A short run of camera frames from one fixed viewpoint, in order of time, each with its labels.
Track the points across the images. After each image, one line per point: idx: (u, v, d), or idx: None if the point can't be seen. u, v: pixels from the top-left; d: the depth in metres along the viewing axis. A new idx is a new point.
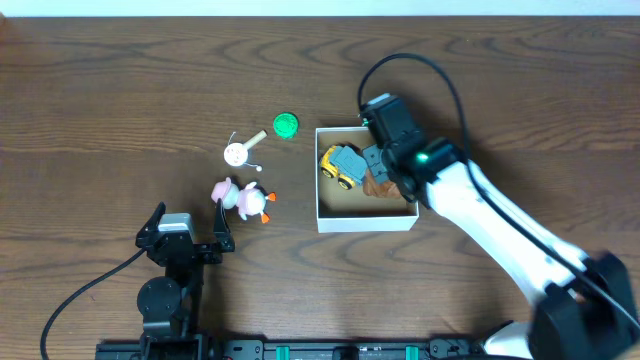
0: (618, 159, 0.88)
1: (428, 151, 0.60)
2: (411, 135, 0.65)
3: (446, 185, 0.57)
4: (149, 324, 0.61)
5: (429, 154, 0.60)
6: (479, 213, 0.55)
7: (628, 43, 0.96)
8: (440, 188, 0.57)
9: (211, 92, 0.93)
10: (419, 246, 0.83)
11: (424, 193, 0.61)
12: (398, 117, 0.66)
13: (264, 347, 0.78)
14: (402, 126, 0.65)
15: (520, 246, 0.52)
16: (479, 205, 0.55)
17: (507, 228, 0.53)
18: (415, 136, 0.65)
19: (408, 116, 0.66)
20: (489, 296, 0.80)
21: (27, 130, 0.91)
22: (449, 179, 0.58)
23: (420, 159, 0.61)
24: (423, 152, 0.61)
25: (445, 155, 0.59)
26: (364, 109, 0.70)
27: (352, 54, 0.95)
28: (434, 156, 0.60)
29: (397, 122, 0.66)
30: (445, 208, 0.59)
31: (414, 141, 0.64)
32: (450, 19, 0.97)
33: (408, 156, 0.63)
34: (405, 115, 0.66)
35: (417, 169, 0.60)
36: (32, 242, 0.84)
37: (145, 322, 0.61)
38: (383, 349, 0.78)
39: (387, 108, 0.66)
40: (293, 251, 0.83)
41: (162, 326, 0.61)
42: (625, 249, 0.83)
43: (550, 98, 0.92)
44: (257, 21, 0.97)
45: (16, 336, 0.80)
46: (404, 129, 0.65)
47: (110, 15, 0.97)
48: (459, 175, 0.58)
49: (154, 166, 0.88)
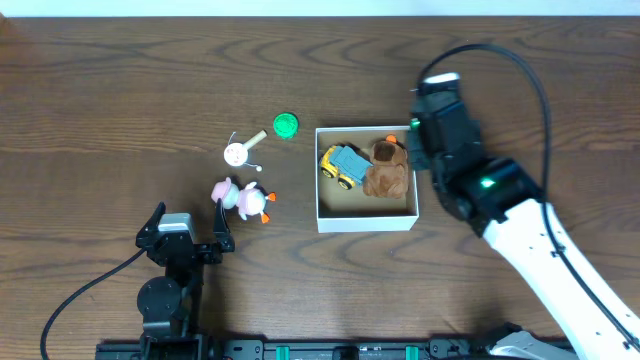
0: (618, 160, 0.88)
1: (494, 175, 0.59)
2: (469, 148, 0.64)
3: (519, 226, 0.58)
4: (149, 324, 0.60)
5: (494, 180, 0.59)
6: (552, 269, 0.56)
7: (628, 43, 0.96)
8: (507, 226, 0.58)
9: (211, 92, 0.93)
10: (419, 246, 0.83)
11: (484, 220, 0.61)
12: (457, 128, 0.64)
13: (264, 348, 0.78)
14: (462, 137, 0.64)
15: (591, 314, 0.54)
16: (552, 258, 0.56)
17: (578, 290, 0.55)
18: (473, 149, 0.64)
19: (468, 125, 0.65)
20: (489, 295, 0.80)
21: (27, 131, 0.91)
22: (517, 215, 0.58)
23: (484, 184, 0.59)
24: (484, 169, 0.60)
25: (509, 177, 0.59)
26: (421, 107, 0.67)
27: (352, 55, 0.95)
28: (499, 177, 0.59)
29: (455, 130, 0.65)
30: (509, 253, 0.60)
31: (473, 156, 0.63)
32: (450, 19, 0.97)
33: (468, 173, 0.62)
34: (464, 124, 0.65)
35: (482, 195, 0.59)
36: (31, 242, 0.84)
37: (146, 322, 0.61)
38: (383, 349, 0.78)
39: (446, 114, 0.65)
40: (293, 251, 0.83)
41: (162, 326, 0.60)
42: (625, 249, 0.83)
43: (550, 98, 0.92)
44: (258, 21, 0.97)
45: (16, 336, 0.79)
46: (462, 140, 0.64)
47: (111, 15, 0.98)
48: (532, 220, 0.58)
49: (154, 166, 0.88)
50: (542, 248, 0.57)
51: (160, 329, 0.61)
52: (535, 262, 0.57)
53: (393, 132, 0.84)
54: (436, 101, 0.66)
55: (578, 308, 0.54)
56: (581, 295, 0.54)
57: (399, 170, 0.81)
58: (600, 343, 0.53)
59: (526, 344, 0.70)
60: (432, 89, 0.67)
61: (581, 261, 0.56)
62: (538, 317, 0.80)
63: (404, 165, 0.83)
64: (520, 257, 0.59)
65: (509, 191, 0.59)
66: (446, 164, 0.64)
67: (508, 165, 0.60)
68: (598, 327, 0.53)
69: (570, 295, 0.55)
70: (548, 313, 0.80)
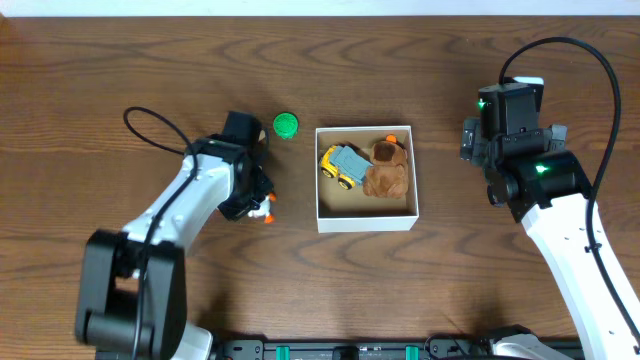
0: (618, 160, 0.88)
1: (547, 164, 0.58)
2: (530, 135, 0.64)
3: (556, 216, 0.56)
4: (232, 118, 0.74)
5: (548, 168, 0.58)
6: (581, 264, 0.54)
7: (629, 43, 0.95)
8: (549, 212, 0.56)
9: (212, 92, 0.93)
10: (420, 247, 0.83)
11: (526, 206, 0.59)
12: (521, 112, 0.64)
13: (264, 347, 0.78)
14: (523, 123, 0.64)
15: (611, 314, 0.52)
16: (585, 254, 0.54)
17: (603, 289, 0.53)
18: (533, 138, 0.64)
19: (534, 112, 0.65)
20: (489, 294, 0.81)
21: (25, 131, 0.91)
22: (562, 204, 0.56)
23: (537, 170, 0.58)
24: (540, 155, 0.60)
25: (563, 168, 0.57)
26: (489, 87, 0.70)
27: (352, 55, 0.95)
28: (553, 167, 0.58)
29: (518, 115, 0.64)
30: (542, 236, 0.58)
31: (529, 142, 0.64)
32: (450, 19, 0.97)
33: (523, 158, 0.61)
34: (531, 111, 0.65)
35: (530, 180, 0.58)
36: (29, 243, 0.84)
37: (229, 118, 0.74)
38: (383, 349, 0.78)
39: (516, 95, 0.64)
40: (293, 251, 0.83)
41: (242, 123, 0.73)
42: (622, 249, 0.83)
43: (550, 99, 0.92)
44: (258, 21, 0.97)
45: (16, 337, 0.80)
46: (524, 126, 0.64)
47: (110, 14, 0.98)
48: (573, 211, 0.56)
49: (154, 166, 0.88)
50: (576, 240, 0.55)
51: (239, 122, 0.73)
52: (567, 253, 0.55)
53: (393, 132, 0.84)
54: (510, 86, 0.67)
55: (600, 305, 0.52)
56: (605, 295, 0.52)
57: (399, 169, 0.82)
58: (611, 342, 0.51)
59: (531, 345, 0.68)
60: (511, 82, 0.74)
61: (613, 261, 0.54)
62: (538, 317, 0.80)
63: (404, 166, 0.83)
64: (553, 244, 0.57)
65: (558, 181, 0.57)
66: (502, 143, 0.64)
67: (567, 156, 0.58)
68: (612, 327, 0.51)
69: (596, 291, 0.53)
70: (548, 313, 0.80)
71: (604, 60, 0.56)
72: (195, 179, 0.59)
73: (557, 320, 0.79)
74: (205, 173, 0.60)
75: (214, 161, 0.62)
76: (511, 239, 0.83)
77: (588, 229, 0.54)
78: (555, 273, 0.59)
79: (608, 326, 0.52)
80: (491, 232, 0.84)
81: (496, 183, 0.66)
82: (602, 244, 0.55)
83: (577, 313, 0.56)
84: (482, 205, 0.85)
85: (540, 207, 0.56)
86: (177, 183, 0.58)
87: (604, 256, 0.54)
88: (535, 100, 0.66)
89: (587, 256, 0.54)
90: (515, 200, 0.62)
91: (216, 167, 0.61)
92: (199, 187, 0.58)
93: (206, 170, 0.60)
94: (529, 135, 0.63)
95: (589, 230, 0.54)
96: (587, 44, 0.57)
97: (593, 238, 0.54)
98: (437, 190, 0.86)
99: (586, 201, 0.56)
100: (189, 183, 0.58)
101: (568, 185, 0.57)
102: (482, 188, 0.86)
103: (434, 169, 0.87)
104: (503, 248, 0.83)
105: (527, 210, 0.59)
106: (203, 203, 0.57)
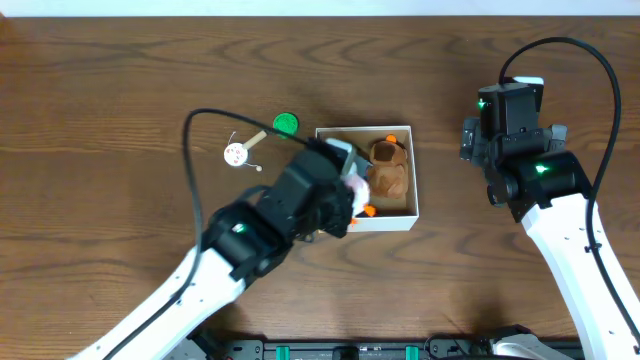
0: (618, 160, 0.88)
1: (548, 165, 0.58)
2: (530, 135, 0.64)
3: (556, 217, 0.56)
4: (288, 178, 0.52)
5: (549, 169, 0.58)
6: (581, 263, 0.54)
7: (629, 44, 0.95)
8: (548, 212, 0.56)
9: (212, 93, 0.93)
10: (420, 247, 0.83)
11: (525, 206, 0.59)
12: (522, 112, 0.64)
13: (264, 347, 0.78)
14: (523, 123, 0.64)
15: (610, 313, 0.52)
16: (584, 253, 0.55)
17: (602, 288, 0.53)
18: (533, 137, 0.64)
19: (535, 112, 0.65)
20: (489, 294, 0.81)
21: (24, 132, 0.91)
22: (562, 204, 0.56)
23: (537, 171, 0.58)
24: (540, 155, 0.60)
25: (563, 168, 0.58)
26: (489, 88, 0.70)
27: (352, 55, 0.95)
28: (554, 167, 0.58)
29: (519, 115, 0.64)
30: (541, 236, 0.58)
31: (529, 142, 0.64)
32: (450, 19, 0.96)
33: (524, 159, 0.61)
34: (531, 111, 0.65)
35: (531, 181, 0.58)
36: (28, 243, 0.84)
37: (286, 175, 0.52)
38: (383, 349, 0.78)
39: (516, 95, 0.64)
40: (293, 251, 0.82)
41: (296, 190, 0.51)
42: (621, 249, 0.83)
43: (550, 99, 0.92)
44: (258, 21, 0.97)
45: (17, 337, 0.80)
46: (524, 126, 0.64)
47: (109, 14, 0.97)
48: (573, 211, 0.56)
49: (154, 166, 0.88)
50: (576, 240, 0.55)
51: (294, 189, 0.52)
52: (567, 252, 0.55)
53: (393, 132, 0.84)
54: (510, 86, 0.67)
55: (599, 305, 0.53)
56: (604, 294, 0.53)
57: (398, 170, 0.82)
58: (611, 342, 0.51)
59: (531, 345, 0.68)
60: (511, 82, 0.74)
61: (612, 261, 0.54)
62: (538, 317, 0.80)
63: (404, 166, 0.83)
64: (552, 244, 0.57)
65: (558, 181, 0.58)
66: (502, 143, 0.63)
67: (567, 156, 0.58)
68: (612, 326, 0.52)
69: (596, 291, 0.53)
70: (548, 314, 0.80)
71: (604, 61, 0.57)
72: (178, 300, 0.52)
73: (557, 320, 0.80)
74: (192, 298, 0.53)
75: (215, 278, 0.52)
76: (511, 239, 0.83)
77: (587, 229, 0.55)
78: (555, 274, 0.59)
79: (608, 326, 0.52)
80: (491, 232, 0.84)
81: (496, 183, 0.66)
82: (601, 244, 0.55)
83: (576, 313, 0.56)
84: (481, 204, 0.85)
85: (540, 207, 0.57)
86: (162, 294, 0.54)
87: (604, 256, 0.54)
88: (535, 100, 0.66)
89: (586, 256, 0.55)
90: (514, 200, 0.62)
91: (211, 292, 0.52)
92: (174, 318, 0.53)
93: (199, 290, 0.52)
94: (528, 135, 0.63)
95: (589, 231, 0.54)
96: (588, 45, 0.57)
97: (592, 238, 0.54)
98: (437, 189, 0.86)
99: (585, 201, 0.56)
100: (168, 306, 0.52)
101: (568, 185, 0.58)
102: (482, 187, 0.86)
103: (434, 169, 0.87)
104: (503, 248, 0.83)
105: (527, 211, 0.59)
106: (177, 333, 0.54)
